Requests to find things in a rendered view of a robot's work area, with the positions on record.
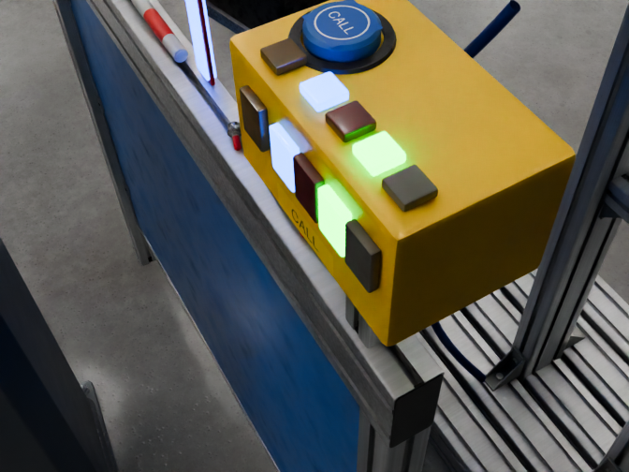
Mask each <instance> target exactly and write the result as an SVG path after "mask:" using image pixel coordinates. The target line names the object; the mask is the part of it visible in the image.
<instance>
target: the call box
mask: <svg viewBox="0 0 629 472"><path fill-rule="evenodd" d="M338 1H343V0H329V1H327V2H324V3H321V4H319V5H316V6H313V7H309V8H306V9H304V10H302V11H299V12H296V13H294V14H291V15H288V16H285V17H283V18H281V19H278V20H276V21H273V22H268V23H266V24H263V25H260V26H258V27H256V28H253V29H250V30H248V31H245V32H242V33H239V34H237V35H235V36H234V37H232V38H231V39H230V41H229V47H230V54H231V61H232V68H233V76H234V82H235V90H236V98H237V104H238V112H239V118H240V126H241V139H242V147H243V154H244V156H245V157H246V159H247V160H248V161H249V163H250V164H251V165H252V167H253V168H254V170H255V171H256V173H257V174H258V175H259V177H260V178H261V179H262V181H263V182H264V184H265V185H266V186H267V188H268V189H269V190H270V192H271V193H272V194H273V195H274V196H275V198H276V199H277V201H278V202H279V204H280V205H281V206H282V208H283V209H284V211H285V212H286V214H287V215H288V216H289V218H290V219H291V220H292V222H293V223H294V224H295V226H296V227H297V229H298V230H299V231H300V233H301V234H302V236H303V237H304V238H305V240H306V241H307V243H308V244H309V245H310V246H311V247H312V248H313V250H314V251H315V253H316V254H317V256H318V257H319V258H320V260H321V261H322V262H323V264H324V265H325V266H326V268H327V269H328V271H329V272H330V274H331V275H332V276H333V277H334V279H335V280H336V281H337V283H338V284H339V285H340V287H341V288H342V289H343V291H344V293H345V294H346V295H347V297H348V298H349V299H350V301H351V302H352V303H353V304H354V305H355V307H356V308H357V309H358V311H359V312H360V314H361V315H362V316H363V318H364V319H365V321H366V322H367V323H368V325H369V326H370V327H371V329H372V330H373V332H374V333H375V334H376V336H377V337H378V339H379V340H380V341H381V342H382V344H384V345H385V346H386V347H391V346H394V345H396V344H398V343H399V342H401V341H402V340H404V339H406V338H408V337H410V336H412V335H413V334H415V333H417V332H420V331H422V330H424V329H426V328H427V327H429V326H431V325H432V324H434V323H436V322H438V321H440V320H441V319H443V318H445V317H448V316H450V315H452V314H454V313H456V312H457V311H459V310H461V309H462V308H464V307H466V306H468V305H470V304H471V303H473V302H476V301H478V300H480V299H482V298H484V297H485V296H487V295H489V294H491V293H492V292H494V291H496V290H498V289H499V288H502V287H504V286H506V285H508V284H510V283H512V282H513V281H515V280H517V279H519V278H521V277H522V276H524V275H526V274H527V273H530V272H532V271H534V270H535V269H537V267H538V266H539V265H540V263H541V260H542V257H543V255H544V252H545V249H546V246H547V243H548V240H549V235H550V233H551V230H552V227H553V224H554V221H555V219H556V216H557V213H558V211H559V208H560V205H561V202H562V199H563V194H564V191H565V189H566V186H567V183H568V180H569V177H570V174H571V171H572V168H573V166H574V164H575V161H576V154H575V152H574V150H573V148H571V147H570V146H569V145H568V144H567V143H566V142H565V141H564V140H562V139H561V138H560V137H559V136H558V135H557V134H556V133H555V132H554V131H552V130H551V129H550V128H549V127H548V126H547V125H546V124H545V123H543V122H542V121H541V120H540V119H539V118H538V117H537V116H536V115H535V114H533V113H532V112H531V111H530V110H529V109H528V108H527V107H526V106H524V105H523V104H522V103H521V102H520V101H519V100H518V99H517V98H516V97H514V96H513V95H512V94H511V93H510V92H509V91H508V90H507V89H505V88H504V87H503V86H502V84H500V83H499V82H498V81H497V80H495V79H494V78H493V77H492V76H491V74H490V73H489V72H487V71H486V70H485V69H484V68H483V67H482V66H481V65H480V64H478V63H477V62H476V61H475V60H474V59H473V58H472V57H471V56H470V55H468V54H467V53H466V52H465V51H464V50H463V49H462V48H461V47H459V46H458V45H457V44H456V43H455V42H454V41H453V40H452V39H451V38H449V37H448V36H447V35H446V34H445V33H444V32H443V31H442V30H440V29H439V28H438V27H437V26H436V25H435V24H434V23H433V22H431V21H430V20H429V19H428V18H427V17H426V16H425V15H424V14H423V13H421V12H420V11H419V10H418V9H417V8H416V7H415V6H414V5H412V4H411V3H410V2H409V1H408V0H355V1H356V2H357V3H358V4H361V5H363V6H365V7H367V8H369V9H370V10H372V11H373V12H374V13H375V14H376V15H377V16H378V17H379V19H380V21H381V24H382V27H383V28H382V29H381V43H380V46H379V48H378V49H377V51H376V52H375V53H374V54H372V55H371V56H369V57H367V58H365V59H362V60H358V61H355V62H350V63H334V62H329V61H324V60H322V59H319V58H316V57H315V56H313V55H311V54H310V53H308V51H307V50H306V49H305V47H304V44H303V34H302V25H303V21H304V19H303V18H302V17H301V16H303V15H306V14H309V13H310V12H311V11H312V10H314V9H316V8H317V7H320V6H322V5H324V4H327V3H331V2H338ZM287 38H291V39H292V40H293V41H294V42H295V43H296V44H297V45H298V46H299V48H300V49H301V50H302V51H303V52H304V53H305V54H306V56H307V63H306V65H305V66H301V67H298V68H295V69H293V70H290V71H288V72H286V73H284V74H281V75H275V73H274V72H273V71H272V70H271V68H270V67H269V66H268V65H267V64H266V63H265V61H264V60H263V59H262V58H261V55H260V49H262V48H264V47H267V46H269V45H271V44H273V43H276V42H279V41H281V40H284V39H287ZM327 72H331V73H332V74H333V75H334V76H335V77H336V78H337V79H338V80H339V81H340V82H341V84H342V85H343V86H344V87H345V88H346V89H347V90H348V92H349V98H348V99H347V100H346V101H344V102H342V103H340V104H337V105H335V106H332V107H330V108H328V109H325V110H323V111H316V110H315V108H314V107H313V106H312V105H311V104H310V103H309V101H308V100H307V99H306V98H305V97H304V96H303V94H302V93H301V92H300V84H301V83H302V82H304V81H308V80H309V79H312V78H315V77H317V76H320V75H322V74H325V73H327ZM244 85H249V86H250V88H251V89H252V90H253V91H254V93H255V94H256V95H257V97H258V98H259V99H260V100H261V102H262V103H263V104H264V105H265V106H266V108H267V112H268V122H269V131H270V126H271V125H274V124H276V123H278V124H280V125H281V127H282V128H283V129H284V130H285V132H286V133H287V134H288V136H289V137H290V138H291V139H292V140H293V141H294V142H295V143H296V145H297V146H298V147H299V149H300V153H303V154H304V155H305V156H306V157H307V159H308V160H309V161H310V162H311V164H312V165H313V166H314V168H315V169H316V170H317V171H318V172H319V174H320V175H321V176H322V177H323V179H324V181H325V185H326V184H328V185H329V186H330V188H331V189H332V190H333V191H334V193H335V194H336V195H337V196H338V198H339V199H340V200H341V201H342V203H343V204H344V205H345V207H346V208H347V209H348V210H349V212H350V213H351V214H352V219H356V220H357V221H358V222H359V223H360V225H361V226H362V227H363V228H364V230H365V231H366V232H367V233H368V235H369V236H370V237H371V238H372V239H373V241H374V242H375V243H376V245H377V246H378V247H379V248H380V250H381V259H380V273H379V285H378V289H377V290H375V291H373V292H372V293H369V292H367V290H366V289H365V288H364V286H363V285H362V284H361V283H360V282H359V280H358V279H357V278H356V276H355V275H354V274H353V272H352V271H351V270H350V269H349V267H348V266H347V265H346V263H345V261H344V257H341V256H340V255H339V254H338V252H337V251H336V250H335V248H334V247H333V246H332V244H331V243H330V242H329V240H328V239H327V238H326V236H325V235H324V234H323V232H322V231H321V230H320V228H319V223H317V224H316V223H315V222H314V220H313V219H312V217H311V216H309V214H308V213H307V212H306V210H305V209H304V208H303V206H302V205H301V204H300V202H299V201H298V200H297V198H296V196H295V192H292V191H291V190H290V189H289V188H288V186H287V185H286V184H285V182H284V181H283V179H282V178H281V177H280V175H279V174H278V173H277V172H276V170H275V169H274V168H273V166H272V157H271V148H270V149H269V150H268V151H266V152H263V153H262V152H261V151H260V150H259V148H258V147H257V146H256V144H255V143H254V142H253V140H252V139H251V138H250V136H249V135H248V134H247V132H246V131H245V130H244V126H243V119H242V111H241V97H240V88H241V87H243V86H244ZM355 100H356V101H358V102H359V103H360V104H361V106H362V107H363V108H364V109H365V110H366V111H367V112H368V113H369V114H370V115H371V116H372V117H373V118H374V120H375V121H376V129H375V131H372V132H370V133H368V134H365V135H363V136H361V137H358V138H356V139H354V140H351V141H349V142H343V141H342V140H341V139H340V138H339V137H338V136H337V134H336V133H335V132H334V131H333V130H332V129H331V127H330V126H329V125H328V124H327V123H326V120H325V114H326V113H327V112H328V111H332V110H334V109H337V108H339V107H341V106H343V105H345V104H348V103H350V102H352V101H355ZM383 131H386V132H387V133H388V134H389V135H390V136H391V137H392V138H393V140H394V141H395V142H396V143H397V144H398V145H399V146H400V147H401V148H402V149H403V151H404V152H405V154H406V160H405V162H404V163H402V164H401V165H399V166H396V167H394V168H392V169H390V170H386V171H384V172H382V173H380V174H378V175H375V176H372V175H371V174H370V173H369V172H368V171H367V170H366V168H365V167H364V166H363V165H362V164H361V163H360V162H359V160H358V159H357V158H356V157H355V156H354V154H353V145H354V144H355V143H357V142H359V141H362V140H365V139H368V138H369V137H371V136H374V135H376V134H378V133H380V132H383ZM412 165H417V166H418V167H419V168H420V169H421V170H422V171H423V172H424V173H425V175H426V176H427V177H428V178H429V179H430V180H431V181H432V182H433V183H434V184H435V186H436V187H437V188H438V195H437V197H436V198H435V199H431V200H429V201H427V202H425V203H423V204H421V205H419V206H417V207H416V208H413V209H411V210H409V211H407V212H403V211H402V210H401V209H400V207H399V206H398V205H397V204H396V203H395V202H394V200H393V199H392V198H391V197H390V196H389V195H388V193H387V192H386V191H385V190H384V189H383V187H382V180H383V179H384V178H385V177H388V176H389V175H391V174H393V173H395V172H398V171H400V170H403V169H405V168H408V167H410V166H412Z"/></svg>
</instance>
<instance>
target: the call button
mask: <svg viewBox="0 0 629 472"><path fill-rule="evenodd" d="M301 17H302V18H303V19H304V21H303V25H302V34H303V44H304V47H305V49H306V50H307V51H308V53H310V54H311V55H313V56H315V57H316V58H319V59H322V60H324V61H329V62H334V63H350V62H355V61H358V60H362V59H365V58H367V57H369V56H371V55H372V54H374V53H375V52H376V51H377V49H378V48H379V46H380V43H381V29H382V28H383V27H382V24H381V21H380V19H379V17H378V16H377V15H376V14H375V13H374V12H373V11H372V10H370V9H369V8H367V7H365V6H363V5H361V4H358V3H357V2H356V1H355V0H343V1H338V2H331V3H327V4H324V5H322V6H320V7H317V8H316V9H314V10H312V11H311V12H310V13H309V14H306V15H303V16H301Z"/></svg>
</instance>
